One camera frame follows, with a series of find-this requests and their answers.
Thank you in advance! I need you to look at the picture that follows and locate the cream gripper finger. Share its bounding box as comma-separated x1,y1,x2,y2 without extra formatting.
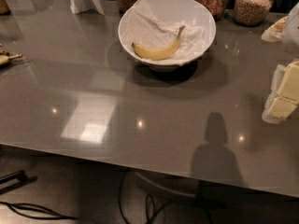
261,16,288,42
262,61,299,124

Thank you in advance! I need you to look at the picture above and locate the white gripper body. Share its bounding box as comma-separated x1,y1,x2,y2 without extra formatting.
282,3,299,57

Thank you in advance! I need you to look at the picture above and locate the yellow banana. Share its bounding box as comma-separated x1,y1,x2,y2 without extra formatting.
131,26,185,61

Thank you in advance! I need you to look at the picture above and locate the white bowl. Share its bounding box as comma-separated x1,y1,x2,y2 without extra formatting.
117,0,217,73

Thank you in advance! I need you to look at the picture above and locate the banana stem at left edge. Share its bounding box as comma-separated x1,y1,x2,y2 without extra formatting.
0,50,22,66

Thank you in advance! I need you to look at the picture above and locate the round glass jar of cereal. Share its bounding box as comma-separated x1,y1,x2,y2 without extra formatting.
234,0,274,26

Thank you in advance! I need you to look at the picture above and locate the white paper napkin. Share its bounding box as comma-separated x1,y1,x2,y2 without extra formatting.
124,0,207,66

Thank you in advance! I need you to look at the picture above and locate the black bar on floor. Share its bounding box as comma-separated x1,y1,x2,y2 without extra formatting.
0,170,37,195

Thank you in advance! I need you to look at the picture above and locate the black cable on floor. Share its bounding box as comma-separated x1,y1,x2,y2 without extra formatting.
0,201,77,220

